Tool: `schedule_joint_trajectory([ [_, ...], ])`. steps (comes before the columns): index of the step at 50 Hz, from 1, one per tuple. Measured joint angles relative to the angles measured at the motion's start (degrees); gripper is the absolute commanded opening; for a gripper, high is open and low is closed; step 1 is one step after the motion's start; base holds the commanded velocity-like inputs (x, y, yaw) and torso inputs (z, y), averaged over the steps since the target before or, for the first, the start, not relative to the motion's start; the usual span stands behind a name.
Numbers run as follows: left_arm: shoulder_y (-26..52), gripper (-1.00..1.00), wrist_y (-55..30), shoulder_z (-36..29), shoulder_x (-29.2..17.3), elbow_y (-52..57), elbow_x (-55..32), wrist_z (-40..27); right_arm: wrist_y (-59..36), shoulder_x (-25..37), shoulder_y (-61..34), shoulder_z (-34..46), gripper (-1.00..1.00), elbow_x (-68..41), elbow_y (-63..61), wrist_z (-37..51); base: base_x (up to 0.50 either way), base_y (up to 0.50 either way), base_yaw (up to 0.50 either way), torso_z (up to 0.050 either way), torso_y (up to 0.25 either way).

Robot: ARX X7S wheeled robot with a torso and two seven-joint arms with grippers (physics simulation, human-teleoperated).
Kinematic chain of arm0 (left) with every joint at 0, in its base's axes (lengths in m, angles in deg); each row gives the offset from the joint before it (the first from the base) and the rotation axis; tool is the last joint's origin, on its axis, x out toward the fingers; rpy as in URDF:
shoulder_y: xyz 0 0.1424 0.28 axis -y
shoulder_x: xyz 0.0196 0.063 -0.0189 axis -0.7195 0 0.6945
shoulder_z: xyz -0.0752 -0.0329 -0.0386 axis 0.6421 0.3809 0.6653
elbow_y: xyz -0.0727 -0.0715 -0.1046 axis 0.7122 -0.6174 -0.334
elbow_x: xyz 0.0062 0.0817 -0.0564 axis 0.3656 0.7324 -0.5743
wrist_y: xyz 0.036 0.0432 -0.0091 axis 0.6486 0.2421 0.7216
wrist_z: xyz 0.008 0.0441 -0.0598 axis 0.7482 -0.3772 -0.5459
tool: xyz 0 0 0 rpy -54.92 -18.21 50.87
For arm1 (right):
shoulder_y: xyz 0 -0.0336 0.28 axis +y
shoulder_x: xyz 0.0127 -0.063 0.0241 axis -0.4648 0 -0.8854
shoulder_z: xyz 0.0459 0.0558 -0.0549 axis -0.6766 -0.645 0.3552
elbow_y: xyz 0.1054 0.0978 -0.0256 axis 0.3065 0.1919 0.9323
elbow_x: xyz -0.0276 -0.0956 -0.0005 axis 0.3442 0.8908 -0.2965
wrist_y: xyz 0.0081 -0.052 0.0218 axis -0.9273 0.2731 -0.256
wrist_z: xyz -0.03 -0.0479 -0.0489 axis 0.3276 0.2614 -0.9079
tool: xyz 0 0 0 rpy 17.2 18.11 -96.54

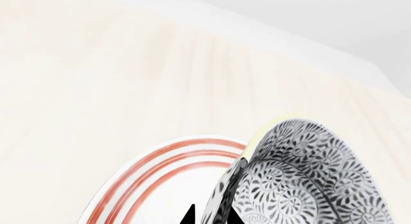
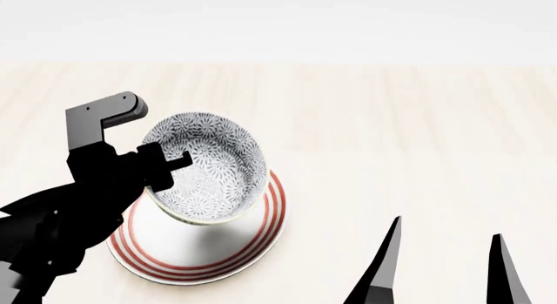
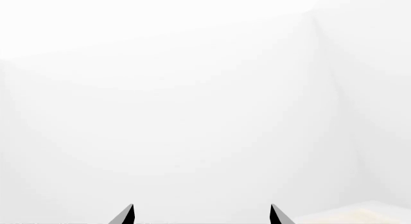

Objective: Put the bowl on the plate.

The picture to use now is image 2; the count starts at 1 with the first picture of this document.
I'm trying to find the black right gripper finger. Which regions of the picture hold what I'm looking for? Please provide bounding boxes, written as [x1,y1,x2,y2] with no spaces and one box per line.
[486,233,534,304]
[342,215,403,304]

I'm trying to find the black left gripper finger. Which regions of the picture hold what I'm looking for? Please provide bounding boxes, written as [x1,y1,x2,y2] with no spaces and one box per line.
[136,142,195,192]

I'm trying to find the patterned black white bowl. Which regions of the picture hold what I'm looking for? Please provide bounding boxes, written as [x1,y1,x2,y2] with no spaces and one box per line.
[141,111,270,226]

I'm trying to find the white plate with red rings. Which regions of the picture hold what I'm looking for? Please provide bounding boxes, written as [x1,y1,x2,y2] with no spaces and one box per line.
[105,168,288,286]

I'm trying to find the grey gripper camera bracket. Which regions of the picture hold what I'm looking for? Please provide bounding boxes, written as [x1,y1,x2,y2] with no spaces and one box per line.
[64,91,149,152]

